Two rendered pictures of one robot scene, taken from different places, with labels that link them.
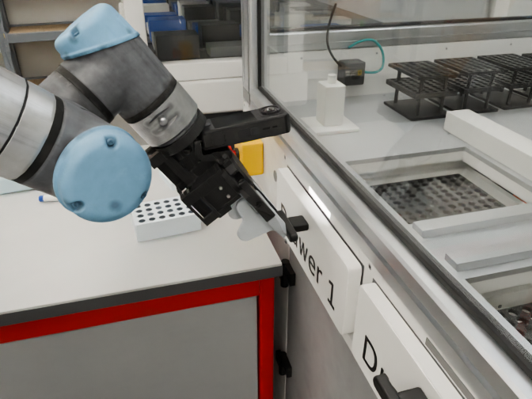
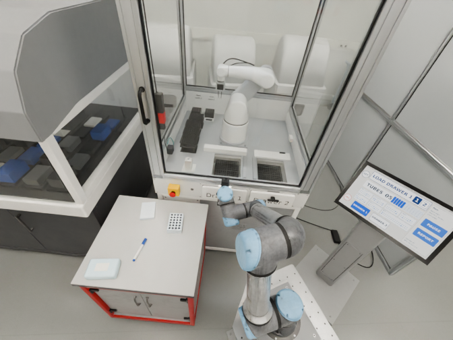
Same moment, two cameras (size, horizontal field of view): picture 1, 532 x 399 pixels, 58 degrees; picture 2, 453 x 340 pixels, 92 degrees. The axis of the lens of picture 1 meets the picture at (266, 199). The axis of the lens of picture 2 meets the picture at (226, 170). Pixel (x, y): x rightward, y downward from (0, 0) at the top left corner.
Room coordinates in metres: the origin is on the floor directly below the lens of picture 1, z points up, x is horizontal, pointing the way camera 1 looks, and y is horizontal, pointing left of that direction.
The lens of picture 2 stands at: (0.34, 0.85, 1.99)
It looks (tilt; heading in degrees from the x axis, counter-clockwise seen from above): 43 degrees down; 285
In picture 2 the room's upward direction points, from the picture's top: 6 degrees clockwise
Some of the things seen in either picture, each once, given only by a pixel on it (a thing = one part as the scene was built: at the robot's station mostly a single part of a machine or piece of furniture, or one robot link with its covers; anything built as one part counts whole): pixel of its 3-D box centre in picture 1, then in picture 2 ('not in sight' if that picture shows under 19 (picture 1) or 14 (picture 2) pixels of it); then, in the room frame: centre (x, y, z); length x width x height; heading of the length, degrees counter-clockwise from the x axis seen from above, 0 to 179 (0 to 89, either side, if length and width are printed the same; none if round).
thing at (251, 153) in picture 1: (247, 153); (174, 190); (0.90, 0.04, 0.88); 0.07 x 0.05 x 0.07; 16
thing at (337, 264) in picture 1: (310, 240); (224, 193); (0.59, -0.07, 0.87); 0.29 x 0.02 x 0.11; 16
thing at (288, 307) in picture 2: not in sight; (286, 307); (0.12, 0.48, 0.95); 0.13 x 0.12 x 0.14; 37
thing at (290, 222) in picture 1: (294, 224); not in sight; (0.58, -0.04, 0.91); 0.07 x 0.04 x 0.01; 16
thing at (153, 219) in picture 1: (165, 217); (175, 222); (0.81, 0.20, 0.78); 0.12 x 0.08 x 0.04; 111
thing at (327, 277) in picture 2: not in sight; (348, 254); (-0.36, -0.19, 0.51); 0.50 x 0.45 x 1.02; 62
